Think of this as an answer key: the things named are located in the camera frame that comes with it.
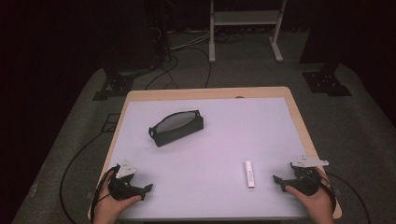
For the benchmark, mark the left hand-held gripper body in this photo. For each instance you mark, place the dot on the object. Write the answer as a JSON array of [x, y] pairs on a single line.
[[121, 188]]

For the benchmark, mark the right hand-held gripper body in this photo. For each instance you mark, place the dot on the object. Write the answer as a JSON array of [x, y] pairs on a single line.
[[306, 182]]

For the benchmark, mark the white glue stick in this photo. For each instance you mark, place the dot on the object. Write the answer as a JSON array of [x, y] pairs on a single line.
[[249, 174]]

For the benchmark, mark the black pencil case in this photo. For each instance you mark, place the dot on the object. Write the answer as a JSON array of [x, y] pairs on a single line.
[[176, 129]]

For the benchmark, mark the person's right hand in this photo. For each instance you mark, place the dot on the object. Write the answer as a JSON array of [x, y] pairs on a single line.
[[314, 203]]

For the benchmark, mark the person's left hand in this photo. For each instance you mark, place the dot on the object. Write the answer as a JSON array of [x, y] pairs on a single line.
[[109, 208]]

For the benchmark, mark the white table mat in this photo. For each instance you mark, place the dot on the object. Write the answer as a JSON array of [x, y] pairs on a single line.
[[202, 186]]

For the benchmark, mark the black stand base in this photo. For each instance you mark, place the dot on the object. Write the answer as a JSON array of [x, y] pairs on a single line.
[[113, 87], [327, 82]]

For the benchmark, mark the dark equipment cabinet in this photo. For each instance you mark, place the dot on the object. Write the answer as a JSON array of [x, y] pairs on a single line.
[[134, 34]]

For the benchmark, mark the white desk frame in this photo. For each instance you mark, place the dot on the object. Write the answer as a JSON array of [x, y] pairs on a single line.
[[244, 18]]

